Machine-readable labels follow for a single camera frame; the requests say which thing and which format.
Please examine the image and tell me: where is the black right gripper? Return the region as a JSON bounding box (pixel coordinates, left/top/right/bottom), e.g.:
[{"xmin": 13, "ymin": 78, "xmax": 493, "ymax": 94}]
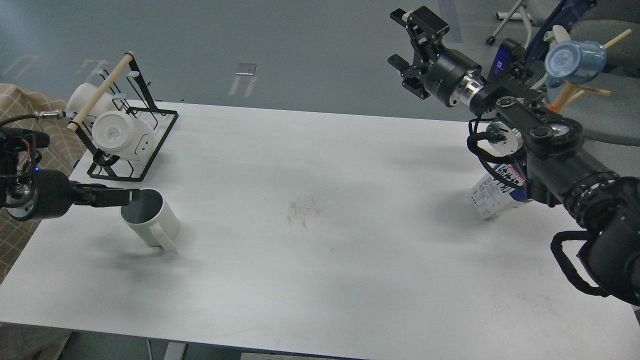
[{"xmin": 387, "ymin": 6, "xmax": 486, "ymax": 108}]

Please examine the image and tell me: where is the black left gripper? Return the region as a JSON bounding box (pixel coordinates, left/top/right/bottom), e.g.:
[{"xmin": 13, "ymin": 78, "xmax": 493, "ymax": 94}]
[{"xmin": 7, "ymin": 170, "xmax": 141, "ymax": 222}]

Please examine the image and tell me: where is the white ceramic mug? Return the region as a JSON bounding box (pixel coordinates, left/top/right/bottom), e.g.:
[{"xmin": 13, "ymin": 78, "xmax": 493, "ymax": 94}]
[{"xmin": 119, "ymin": 188, "xmax": 180, "ymax": 252}]

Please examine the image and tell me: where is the blue white milk carton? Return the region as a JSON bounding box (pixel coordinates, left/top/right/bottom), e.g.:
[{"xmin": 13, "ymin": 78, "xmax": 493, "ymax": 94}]
[{"xmin": 468, "ymin": 164, "xmax": 533, "ymax": 220}]

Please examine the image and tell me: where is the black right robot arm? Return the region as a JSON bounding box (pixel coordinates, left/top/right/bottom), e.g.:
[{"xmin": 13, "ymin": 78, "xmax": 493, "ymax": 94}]
[{"xmin": 387, "ymin": 6, "xmax": 639, "ymax": 306}]

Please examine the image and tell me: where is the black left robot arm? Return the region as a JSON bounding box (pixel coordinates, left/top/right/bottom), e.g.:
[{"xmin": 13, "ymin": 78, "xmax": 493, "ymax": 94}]
[{"xmin": 0, "ymin": 111, "xmax": 142, "ymax": 222}]

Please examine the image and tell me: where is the white cup on rack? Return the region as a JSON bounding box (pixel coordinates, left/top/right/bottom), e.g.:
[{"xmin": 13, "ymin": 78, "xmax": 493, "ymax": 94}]
[
  {"xmin": 91, "ymin": 111, "xmax": 156, "ymax": 161},
  {"xmin": 64, "ymin": 82, "xmax": 123, "ymax": 127}
]

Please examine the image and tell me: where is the white rear cup on rack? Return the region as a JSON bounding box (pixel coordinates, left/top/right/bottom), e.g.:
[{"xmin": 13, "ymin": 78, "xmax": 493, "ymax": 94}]
[{"xmin": 64, "ymin": 82, "xmax": 123, "ymax": 127}]

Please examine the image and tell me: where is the orange plastic cup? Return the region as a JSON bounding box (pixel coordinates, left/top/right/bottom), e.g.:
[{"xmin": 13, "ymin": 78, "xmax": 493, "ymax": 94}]
[{"xmin": 546, "ymin": 103, "xmax": 559, "ymax": 113}]

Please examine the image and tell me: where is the blue plastic cup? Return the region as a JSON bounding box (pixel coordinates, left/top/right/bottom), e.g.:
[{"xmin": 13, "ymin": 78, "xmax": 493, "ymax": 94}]
[{"xmin": 544, "ymin": 40, "xmax": 607, "ymax": 88}]

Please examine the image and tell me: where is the beige checkered cloth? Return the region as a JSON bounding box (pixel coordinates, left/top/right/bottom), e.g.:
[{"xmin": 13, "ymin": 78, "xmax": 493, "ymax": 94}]
[{"xmin": 0, "ymin": 83, "xmax": 86, "ymax": 281}]

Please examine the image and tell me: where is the blue fabric on chair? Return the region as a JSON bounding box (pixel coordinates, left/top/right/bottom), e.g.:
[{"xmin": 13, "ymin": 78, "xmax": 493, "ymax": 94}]
[{"xmin": 487, "ymin": 0, "xmax": 598, "ymax": 76}]

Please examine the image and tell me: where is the grey office chair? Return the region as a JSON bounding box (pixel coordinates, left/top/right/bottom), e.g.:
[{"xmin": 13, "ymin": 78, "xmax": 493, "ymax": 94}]
[{"xmin": 532, "ymin": 0, "xmax": 639, "ymax": 147}]

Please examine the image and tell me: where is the black wire cup rack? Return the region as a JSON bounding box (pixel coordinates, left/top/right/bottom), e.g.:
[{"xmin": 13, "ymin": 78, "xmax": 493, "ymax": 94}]
[{"xmin": 64, "ymin": 51, "xmax": 179, "ymax": 182}]

